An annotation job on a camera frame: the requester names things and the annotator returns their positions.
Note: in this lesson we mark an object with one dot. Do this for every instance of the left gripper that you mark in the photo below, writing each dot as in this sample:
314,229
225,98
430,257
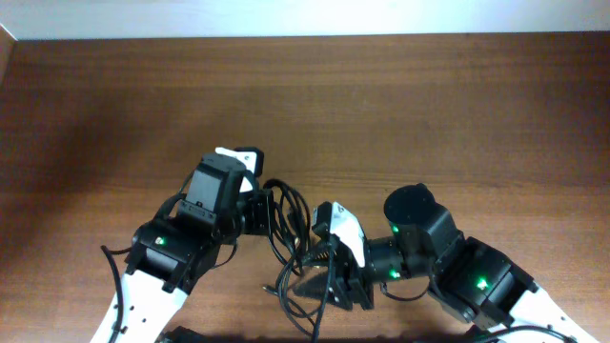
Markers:
261,203

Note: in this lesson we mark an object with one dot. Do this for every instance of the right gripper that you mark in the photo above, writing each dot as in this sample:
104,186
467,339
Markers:
350,280

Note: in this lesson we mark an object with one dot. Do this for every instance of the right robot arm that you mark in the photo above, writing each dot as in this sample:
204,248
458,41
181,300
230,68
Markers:
472,281

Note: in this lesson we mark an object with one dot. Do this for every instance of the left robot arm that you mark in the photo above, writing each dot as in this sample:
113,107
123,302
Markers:
219,201

